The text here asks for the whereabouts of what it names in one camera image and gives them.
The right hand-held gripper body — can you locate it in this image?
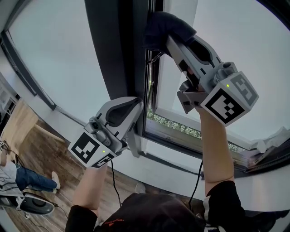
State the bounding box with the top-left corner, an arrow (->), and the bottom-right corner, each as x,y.
176,62 -> 259,127

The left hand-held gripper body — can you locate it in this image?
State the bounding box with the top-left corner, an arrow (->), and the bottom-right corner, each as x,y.
68,117 -> 129,169

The dark blue cleaning cloth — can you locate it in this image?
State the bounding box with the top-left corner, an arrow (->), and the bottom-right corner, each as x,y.
144,11 -> 197,53

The person's left forearm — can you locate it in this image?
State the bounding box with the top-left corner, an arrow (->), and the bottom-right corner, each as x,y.
72,164 -> 108,210

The person's right forearm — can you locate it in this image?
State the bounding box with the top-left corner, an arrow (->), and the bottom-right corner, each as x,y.
196,106 -> 234,197

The person's right hand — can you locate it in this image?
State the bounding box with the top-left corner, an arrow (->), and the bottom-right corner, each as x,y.
186,67 -> 201,92

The green hedge outside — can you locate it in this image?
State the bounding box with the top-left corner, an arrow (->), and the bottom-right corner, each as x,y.
146,108 -> 245,152

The white crumpled paper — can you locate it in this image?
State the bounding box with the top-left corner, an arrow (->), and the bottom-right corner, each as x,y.
250,126 -> 290,154

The light wooden table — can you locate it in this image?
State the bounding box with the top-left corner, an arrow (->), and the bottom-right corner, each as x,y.
0,99 -> 66,150

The grey and white handheld device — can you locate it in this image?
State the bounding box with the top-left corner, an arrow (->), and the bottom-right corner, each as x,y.
0,192 -> 55,217

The white shelf unit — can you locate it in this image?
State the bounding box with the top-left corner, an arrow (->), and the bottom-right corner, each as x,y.
0,85 -> 21,118

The person's black shirt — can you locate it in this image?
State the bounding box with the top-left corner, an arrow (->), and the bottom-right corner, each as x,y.
65,180 -> 247,232

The black office chair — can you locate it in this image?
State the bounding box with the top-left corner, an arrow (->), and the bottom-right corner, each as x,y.
244,209 -> 290,232

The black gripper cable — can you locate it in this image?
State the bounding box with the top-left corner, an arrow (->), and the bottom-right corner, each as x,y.
188,160 -> 204,208
110,160 -> 122,207

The black cable with plug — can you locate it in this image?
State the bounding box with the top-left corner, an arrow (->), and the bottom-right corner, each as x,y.
53,203 -> 68,218

